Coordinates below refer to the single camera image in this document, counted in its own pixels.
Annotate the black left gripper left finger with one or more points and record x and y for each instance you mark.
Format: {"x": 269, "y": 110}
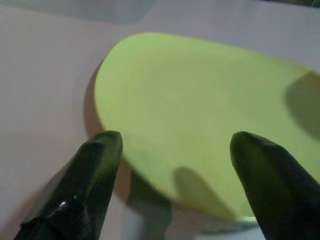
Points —
{"x": 82, "y": 190}

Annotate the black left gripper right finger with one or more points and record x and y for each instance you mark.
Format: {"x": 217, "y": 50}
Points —
{"x": 280, "y": 190}

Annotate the lime green plate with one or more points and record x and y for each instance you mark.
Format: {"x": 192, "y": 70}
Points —
{"x": 187, "y": 100}

